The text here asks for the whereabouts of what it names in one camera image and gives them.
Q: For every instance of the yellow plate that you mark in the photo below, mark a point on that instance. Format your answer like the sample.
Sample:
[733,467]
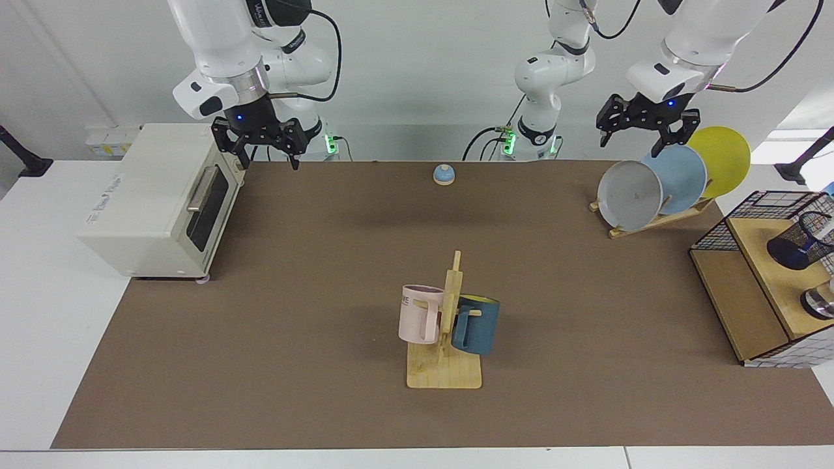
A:
[726,156]

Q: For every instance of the wooden plate rack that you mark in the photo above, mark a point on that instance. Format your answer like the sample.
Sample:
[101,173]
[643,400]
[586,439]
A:
[651,225]

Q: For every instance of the blue and white marker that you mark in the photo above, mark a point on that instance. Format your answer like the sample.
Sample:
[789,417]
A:
[811,244]

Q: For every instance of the white wall socket box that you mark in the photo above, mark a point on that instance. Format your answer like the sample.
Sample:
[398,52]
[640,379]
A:
[111,143]

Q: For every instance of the dark blue mug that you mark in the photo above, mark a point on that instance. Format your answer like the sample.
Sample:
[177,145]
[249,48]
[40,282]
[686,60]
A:
[482,329]

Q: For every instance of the grey plate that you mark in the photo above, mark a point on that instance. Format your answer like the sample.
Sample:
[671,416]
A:
[629,195]

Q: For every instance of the pink mug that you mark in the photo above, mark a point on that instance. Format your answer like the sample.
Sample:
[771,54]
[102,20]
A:
[414,319]

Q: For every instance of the light blue plate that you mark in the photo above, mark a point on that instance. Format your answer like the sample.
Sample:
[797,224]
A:
[684,179]

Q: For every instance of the pale toaster oven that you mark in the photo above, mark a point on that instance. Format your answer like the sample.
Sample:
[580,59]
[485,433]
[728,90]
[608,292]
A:
[150,195]

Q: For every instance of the wooden cup stand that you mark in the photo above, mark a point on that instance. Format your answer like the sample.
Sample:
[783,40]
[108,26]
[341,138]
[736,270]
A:
[443,374]

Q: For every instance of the small blue round bell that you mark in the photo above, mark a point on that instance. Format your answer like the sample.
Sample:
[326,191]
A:
[444,174]

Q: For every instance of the brown table cloth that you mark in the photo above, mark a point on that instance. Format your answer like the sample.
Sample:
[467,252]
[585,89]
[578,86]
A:
[293,365]

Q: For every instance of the black mesh pen holder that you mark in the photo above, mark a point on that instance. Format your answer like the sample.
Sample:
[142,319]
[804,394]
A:
[785,254]

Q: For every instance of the round silver metal thing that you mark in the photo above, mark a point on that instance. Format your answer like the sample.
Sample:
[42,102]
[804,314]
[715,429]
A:
[818,303]

